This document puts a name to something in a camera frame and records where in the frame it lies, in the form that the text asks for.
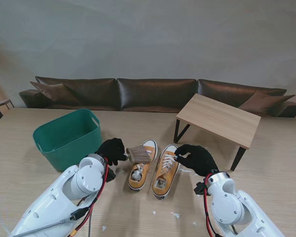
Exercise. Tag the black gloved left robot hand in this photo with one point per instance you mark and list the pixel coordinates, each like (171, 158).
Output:
(112, 150)

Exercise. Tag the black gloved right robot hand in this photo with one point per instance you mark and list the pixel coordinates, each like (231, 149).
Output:
(199, 160)

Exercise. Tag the yellow canvas sneaker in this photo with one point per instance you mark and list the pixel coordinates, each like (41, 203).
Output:
(170, 172)
(138, 182)

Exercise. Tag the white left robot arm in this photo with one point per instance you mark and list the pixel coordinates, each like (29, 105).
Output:
(64, 192)

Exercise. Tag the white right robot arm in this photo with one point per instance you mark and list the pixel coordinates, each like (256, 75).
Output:
(229, 207)

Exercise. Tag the small wooden stand black legs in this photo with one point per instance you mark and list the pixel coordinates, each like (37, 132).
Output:
(217, 118)

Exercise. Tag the green plastic basket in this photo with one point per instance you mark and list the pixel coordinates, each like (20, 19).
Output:
(64, 130)

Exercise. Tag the brown leather sofa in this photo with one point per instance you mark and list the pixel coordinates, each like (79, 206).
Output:
(150, 93)

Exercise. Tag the brown sofa cushion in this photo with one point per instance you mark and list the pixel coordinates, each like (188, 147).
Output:
(266, 103)
(54, 92)

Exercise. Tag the small wooden side table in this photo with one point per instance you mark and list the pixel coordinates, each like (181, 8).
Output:
(3, 101)

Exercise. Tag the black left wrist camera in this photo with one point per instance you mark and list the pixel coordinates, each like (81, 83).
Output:
(111, 175)

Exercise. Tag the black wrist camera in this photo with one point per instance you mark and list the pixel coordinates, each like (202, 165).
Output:
(111, 175)
(199, 189)

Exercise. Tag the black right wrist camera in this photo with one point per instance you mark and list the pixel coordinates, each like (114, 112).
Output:
(199, 189)

